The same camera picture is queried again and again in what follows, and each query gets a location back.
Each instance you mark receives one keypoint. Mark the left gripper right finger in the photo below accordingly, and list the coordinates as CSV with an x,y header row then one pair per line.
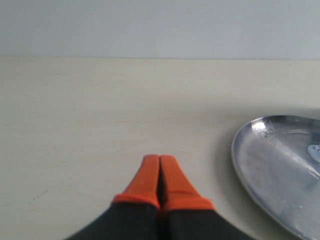
x,y
187,215

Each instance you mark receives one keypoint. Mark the blue soap blob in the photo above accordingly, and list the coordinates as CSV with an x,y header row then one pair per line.
x,y
314,151

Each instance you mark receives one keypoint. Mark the round steel plate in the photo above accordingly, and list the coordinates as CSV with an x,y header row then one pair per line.
x,y
270,158

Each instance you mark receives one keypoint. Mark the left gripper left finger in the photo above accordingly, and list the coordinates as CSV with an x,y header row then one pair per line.
x,y
132,214

